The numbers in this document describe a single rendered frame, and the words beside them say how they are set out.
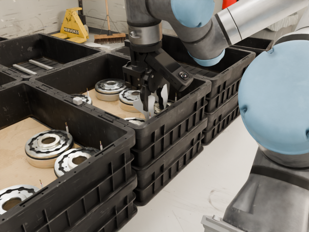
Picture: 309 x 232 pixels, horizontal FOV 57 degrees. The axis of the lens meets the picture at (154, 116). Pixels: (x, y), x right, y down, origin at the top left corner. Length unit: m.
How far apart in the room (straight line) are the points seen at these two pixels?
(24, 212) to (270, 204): 0.34
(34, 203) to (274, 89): 0.35
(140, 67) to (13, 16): 3.82
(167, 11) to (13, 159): 0.45
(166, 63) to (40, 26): 4.08
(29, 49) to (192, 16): 0.88
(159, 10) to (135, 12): 0.07
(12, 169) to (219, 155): 0.55
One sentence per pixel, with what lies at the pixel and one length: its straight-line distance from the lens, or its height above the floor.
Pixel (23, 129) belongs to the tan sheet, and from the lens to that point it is 0.81.
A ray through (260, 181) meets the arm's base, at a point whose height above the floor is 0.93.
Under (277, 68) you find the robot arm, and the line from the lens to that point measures 0.35.
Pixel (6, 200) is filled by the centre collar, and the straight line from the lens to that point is 0.56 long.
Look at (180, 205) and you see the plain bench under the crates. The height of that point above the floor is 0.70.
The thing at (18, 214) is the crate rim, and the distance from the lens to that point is 0.45.
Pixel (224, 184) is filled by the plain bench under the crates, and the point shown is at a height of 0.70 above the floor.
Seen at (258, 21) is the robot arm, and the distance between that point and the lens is 0.64.
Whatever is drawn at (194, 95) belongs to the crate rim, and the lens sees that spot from 0.70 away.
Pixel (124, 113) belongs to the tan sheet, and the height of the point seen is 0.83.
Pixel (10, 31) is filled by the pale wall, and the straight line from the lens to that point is 4.43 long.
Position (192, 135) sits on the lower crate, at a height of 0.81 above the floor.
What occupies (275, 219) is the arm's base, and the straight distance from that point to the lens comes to 0.44.
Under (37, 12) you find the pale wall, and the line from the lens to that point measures 4.63.
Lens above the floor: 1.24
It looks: 31 degrees down
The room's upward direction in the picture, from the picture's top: straight up
